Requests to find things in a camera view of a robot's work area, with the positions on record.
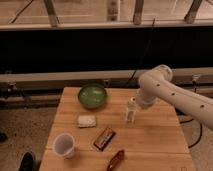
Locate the clear plastic bottle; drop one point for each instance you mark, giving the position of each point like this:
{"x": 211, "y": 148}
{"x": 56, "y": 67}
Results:
{"x": 131, "y": 110}

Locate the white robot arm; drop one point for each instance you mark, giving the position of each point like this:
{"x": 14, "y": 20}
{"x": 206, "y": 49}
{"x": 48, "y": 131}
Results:
{"x": 156, "y": 83}

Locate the green bowl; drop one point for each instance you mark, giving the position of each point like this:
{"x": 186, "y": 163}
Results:
{"x": 92, "y": 96}

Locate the white sponge block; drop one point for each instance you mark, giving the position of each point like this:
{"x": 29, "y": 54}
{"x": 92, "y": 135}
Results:
{"x": 85, "y": 121}

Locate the brown candy bar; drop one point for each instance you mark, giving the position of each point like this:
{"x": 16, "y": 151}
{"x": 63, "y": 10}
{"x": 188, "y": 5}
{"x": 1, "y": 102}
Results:
{"x": 104, "y": 138}

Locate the red brown oblong object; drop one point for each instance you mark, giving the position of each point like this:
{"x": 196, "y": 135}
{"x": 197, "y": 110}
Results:
{"x": 115, "y": 160}

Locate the black shoe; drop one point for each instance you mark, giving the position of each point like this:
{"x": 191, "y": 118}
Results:
{"x": 28, "y": 162}

